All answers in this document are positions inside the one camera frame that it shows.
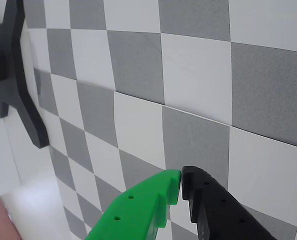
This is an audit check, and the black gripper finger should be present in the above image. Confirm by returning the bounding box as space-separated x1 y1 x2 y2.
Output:
179 165 277 240

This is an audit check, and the black stand foot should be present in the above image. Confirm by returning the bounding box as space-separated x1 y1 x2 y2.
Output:
0 0 51 150

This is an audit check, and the grey white checkerboard mat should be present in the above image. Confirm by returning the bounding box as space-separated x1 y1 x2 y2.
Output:
23 0 297 240

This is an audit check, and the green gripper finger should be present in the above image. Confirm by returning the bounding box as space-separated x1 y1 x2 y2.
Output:
84 169 183 240

